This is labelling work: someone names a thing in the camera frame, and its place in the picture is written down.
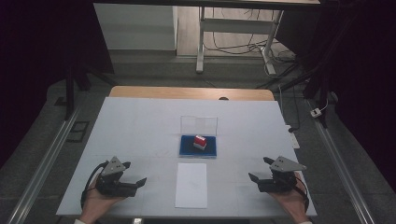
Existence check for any metal floor rail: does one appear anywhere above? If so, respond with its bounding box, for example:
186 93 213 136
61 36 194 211
6 105 82 224
305 98 376 224

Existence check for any person's left hand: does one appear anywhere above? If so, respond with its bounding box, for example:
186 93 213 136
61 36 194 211
79 175 125 224

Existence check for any person's right hand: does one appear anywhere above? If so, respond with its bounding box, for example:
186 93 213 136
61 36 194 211
269 173 309 224

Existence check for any dark curtain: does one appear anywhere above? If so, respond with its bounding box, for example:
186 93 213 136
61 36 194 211
0 0 115 171
275 0 396 194

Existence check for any white frame desk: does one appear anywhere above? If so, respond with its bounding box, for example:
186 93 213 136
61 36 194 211
92 0 321 76

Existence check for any white cabinet panel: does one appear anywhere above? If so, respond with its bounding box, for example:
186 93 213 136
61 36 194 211
92 3 178 51

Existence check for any black tripod stand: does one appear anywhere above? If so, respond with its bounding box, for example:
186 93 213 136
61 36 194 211
255 59 332 129

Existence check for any red stamp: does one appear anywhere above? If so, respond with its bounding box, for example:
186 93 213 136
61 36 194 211
192 134 207 151

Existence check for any blue ink pad clear case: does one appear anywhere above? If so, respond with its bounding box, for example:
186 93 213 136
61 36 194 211
178 115 219 159

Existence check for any black metal stand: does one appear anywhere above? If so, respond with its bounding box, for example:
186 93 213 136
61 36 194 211
63 60 120 121

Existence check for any white paper sheet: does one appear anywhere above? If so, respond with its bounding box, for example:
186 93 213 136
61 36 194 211
174 162 208 209

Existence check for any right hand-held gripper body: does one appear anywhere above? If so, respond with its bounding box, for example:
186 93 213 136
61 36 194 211
257 155 307 194

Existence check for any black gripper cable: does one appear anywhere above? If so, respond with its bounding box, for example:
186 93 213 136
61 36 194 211
295 182 310 213
80 161 110 210

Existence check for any black floor cable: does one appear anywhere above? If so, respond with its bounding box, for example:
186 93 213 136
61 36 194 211
278 83 302 133

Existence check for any dark floor plate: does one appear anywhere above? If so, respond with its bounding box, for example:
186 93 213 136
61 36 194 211
65 120 91 144

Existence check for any white table cover board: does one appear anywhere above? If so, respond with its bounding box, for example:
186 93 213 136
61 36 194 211
55 96 318 217

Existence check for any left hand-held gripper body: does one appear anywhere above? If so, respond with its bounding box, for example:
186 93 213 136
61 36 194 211
94 156 139 198

